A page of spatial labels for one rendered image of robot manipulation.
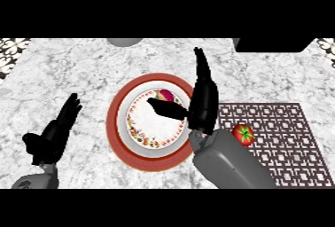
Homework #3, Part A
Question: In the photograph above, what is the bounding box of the red tomato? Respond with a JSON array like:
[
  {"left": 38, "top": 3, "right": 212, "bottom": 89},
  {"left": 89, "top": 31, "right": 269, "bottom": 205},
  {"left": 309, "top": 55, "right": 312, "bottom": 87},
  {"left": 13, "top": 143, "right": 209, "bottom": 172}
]
[{"left": 231, "top": 123, "right": 256, "bottom": 147}]

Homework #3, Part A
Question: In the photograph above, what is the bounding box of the brown patterned placemat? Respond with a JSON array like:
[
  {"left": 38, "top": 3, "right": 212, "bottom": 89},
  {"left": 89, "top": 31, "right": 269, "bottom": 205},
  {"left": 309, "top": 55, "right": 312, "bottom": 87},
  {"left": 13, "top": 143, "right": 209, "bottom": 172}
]
[{"left": 215, "top": 102, "right": 335, "bottom": 188}]

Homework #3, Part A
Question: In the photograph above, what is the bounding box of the black appliance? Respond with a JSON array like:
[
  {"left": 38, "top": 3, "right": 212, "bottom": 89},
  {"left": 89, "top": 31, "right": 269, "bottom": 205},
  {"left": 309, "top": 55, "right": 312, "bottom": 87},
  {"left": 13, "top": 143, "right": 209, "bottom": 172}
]
[{"left": 231, "top": 38, "right": 317, "bottom": 53}]

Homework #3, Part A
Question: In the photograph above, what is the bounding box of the grey round object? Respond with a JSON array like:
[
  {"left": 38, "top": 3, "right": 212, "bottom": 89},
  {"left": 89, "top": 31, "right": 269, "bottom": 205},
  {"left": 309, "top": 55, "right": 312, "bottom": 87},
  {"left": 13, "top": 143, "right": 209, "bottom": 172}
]
[{"left": 106, "top": 38, "right": 141, "bottom": 48}]

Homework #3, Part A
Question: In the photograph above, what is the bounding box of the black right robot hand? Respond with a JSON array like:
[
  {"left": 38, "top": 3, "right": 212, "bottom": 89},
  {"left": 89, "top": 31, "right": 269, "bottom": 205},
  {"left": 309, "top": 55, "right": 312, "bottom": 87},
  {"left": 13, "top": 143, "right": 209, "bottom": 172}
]
[{"left": 144, "top": 47, "right": 219, "bottom": 137}]

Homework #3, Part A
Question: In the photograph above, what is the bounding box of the red rimmed white plate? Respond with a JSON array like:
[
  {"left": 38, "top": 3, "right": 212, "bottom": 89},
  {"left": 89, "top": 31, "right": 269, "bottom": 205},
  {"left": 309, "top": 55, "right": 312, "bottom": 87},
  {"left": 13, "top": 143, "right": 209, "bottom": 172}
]
[{"left": 104, "top": 72, "right": 196, "bottom": 173}]

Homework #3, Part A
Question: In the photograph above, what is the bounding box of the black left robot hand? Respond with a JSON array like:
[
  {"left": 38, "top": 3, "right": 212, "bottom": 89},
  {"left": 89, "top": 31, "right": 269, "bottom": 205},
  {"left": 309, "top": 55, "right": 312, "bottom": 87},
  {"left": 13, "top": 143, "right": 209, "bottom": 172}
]
[{"left": 20, "top": 93, "right": 83, "bottom": 167}]

